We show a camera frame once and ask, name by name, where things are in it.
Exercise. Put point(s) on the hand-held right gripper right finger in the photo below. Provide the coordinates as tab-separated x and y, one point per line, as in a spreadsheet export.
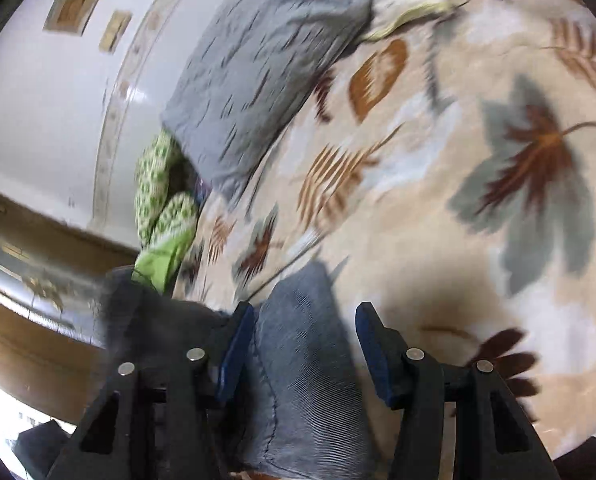
373	355

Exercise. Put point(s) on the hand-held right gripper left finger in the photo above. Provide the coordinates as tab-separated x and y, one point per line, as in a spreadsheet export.
235	350

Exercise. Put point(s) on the blue denim pants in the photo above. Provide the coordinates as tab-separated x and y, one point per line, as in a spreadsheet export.
303	360

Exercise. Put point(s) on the green patterned quilt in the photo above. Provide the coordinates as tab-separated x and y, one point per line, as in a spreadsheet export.
165	230

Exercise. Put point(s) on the leaf print blanket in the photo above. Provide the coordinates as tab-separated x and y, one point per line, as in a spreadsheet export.
428	260

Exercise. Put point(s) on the wooden door with decorative glass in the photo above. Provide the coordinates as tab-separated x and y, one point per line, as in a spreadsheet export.
27	350

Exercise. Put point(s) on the grey quilted pillow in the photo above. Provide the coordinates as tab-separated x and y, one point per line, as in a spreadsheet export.
258	60

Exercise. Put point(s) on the gold wall switch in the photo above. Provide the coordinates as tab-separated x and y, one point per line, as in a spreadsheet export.
119	21
110	42

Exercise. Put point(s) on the framed wall plate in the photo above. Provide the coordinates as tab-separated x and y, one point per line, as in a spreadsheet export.
77	0

